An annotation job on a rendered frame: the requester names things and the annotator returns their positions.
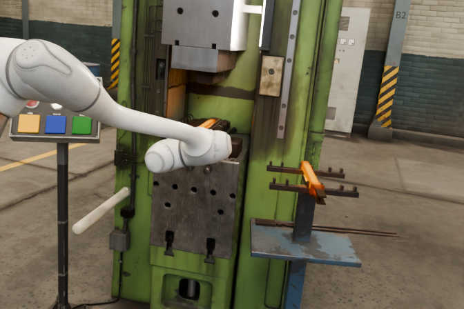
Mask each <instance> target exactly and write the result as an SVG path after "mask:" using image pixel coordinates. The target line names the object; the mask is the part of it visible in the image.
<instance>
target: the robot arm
mask: <svg viewBox="0 0 464 309"><path fill-rule="evenodd" d="M30 100H34V101H41V102H46V103H51V104H55V103H56V104H58V105H60V106H63V107H65V108H67V109H69V110H71V111H73V112H76V113H78V114H82V115H84V116H86V117H89V118H91V119H94V120H96V121H99V122H101V123H104V124H106V125H108V126H112V127H114V128H119V129H122V130H127V131H131V132H138V133H142V134H149V135H154V136H158V137H165V138H166V139H164V140H161V141H158V142H157V143H155V144H153V145H152V146H151V147H150V148H149V149H148V151H147V152H146V155H145V157H144V159H145V162H146V167H147V169H148V170H149V171H151V172H153V173H156V174H162V173H166V172H168V171H169V172H170V171H173V170H177V169H179V168H184V167H188V166H204V165H208V164H212V163H217V162H220V161H222V160H224V159H226V158H227V157H229V155H230V154H231V152H232V145H231V138H230V136H229V135H228V134H227V133H225V132H222V131H219V130H209V129H206V128H203V127H196V128H194V127H193V126H190V125H187V124H185V123H181V122H178V121H173V120H170V119H165V118H162V117H157V116H155V115H151V114H146V113H143V112H139V111H136V110H131V109H129V108H125V107H123V106H121V105H119V104H118V103H116V102H114V101H113V100H112V98H111V97H110V96H109V94H108V93H107V92H106V91H105V89H104V87H103V86H102V84H101V83H100V82H99V80H98V79H97V78H96V77H95V76H94V75H93V74H92V72H91V71H90V70H89V69H88V68H87V67H86V66H85V65H84V64H83V63H82V62H81V61H79V60H78V59H77V58H76V57H74V56H73V55H71V54H70V53H69V52H68V51H66V50H65V49H63V48H62V47H60V46H58V45H56V44H54V43H51V42H49V41H44V40H41V39H30V40H27V41H26V40H23V39H12V38H3V37H0V138H1V136H2V134H3V131H4V129H5V127H6V124H7V122H8V120H9V119H12V118H14V117H15V116H17V115H18V114H19V112H20V111H21V110H22V109H23V108H24V107H25V106H26V104H27V103H28V102H29V101H30Z"/></svg>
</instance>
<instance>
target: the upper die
mask: <svg viewBox="0 0 464 309"><path fill-rule="evenodd" d="M236 53H237V50H231V51H229V50H216V49H208V48H194V47H187V46H172V58H171V68H177V69H184V70H197V71H203V72H222V71H225V70H230V69H234V68H235V61H236Z"/></svg>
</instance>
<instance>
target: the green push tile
mask: <svg viewBox="0 0 464 309"><path fill-rule="evenodd" d="M91 129H92V119H91V118H89V117H73V118H72V134H91Z"/></svg>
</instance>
